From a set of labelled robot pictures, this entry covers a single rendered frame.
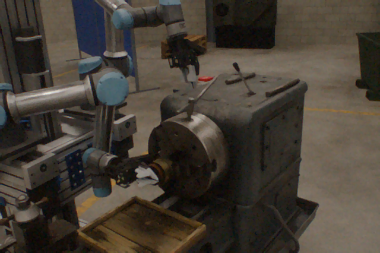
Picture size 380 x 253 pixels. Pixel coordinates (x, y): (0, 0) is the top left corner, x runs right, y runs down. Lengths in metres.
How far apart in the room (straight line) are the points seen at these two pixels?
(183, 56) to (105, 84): 0.31
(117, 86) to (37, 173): 0.44
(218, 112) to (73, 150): 0.69
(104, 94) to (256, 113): 0.55
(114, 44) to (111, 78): 0.54
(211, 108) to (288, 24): 10.03
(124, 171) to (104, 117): 0.30
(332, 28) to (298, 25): 0.92
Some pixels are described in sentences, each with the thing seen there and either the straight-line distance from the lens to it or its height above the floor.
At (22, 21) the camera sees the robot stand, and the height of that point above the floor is 1.59.
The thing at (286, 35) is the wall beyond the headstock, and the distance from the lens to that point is 11.47.
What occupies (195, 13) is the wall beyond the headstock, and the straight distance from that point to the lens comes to 12.15.
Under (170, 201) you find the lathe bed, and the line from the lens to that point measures 1.58.
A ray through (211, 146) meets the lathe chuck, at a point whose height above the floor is 1.16.
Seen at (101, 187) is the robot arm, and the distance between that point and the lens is 1.51.
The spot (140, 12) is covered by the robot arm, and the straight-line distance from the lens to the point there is 1.46.
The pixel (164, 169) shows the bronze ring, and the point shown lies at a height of 1.10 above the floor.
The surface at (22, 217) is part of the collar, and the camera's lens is 1.12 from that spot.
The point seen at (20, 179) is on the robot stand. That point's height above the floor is 1.06.
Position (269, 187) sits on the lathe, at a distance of 1.67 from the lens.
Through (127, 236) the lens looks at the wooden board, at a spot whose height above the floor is 0.88.
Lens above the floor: 1.70
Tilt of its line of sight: 21 degrees down
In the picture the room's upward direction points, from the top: 3 degrees counter-clockwise
